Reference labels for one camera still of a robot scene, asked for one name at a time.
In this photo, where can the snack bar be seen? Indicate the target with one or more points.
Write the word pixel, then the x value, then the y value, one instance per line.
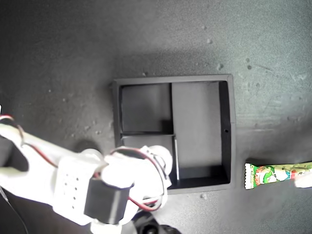
pixel 268 174

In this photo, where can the black tray with wells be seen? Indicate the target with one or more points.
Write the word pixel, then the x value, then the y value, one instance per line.
pixel 197 122

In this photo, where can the small black camera box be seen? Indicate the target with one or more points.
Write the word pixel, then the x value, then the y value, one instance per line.
pixel 151 226

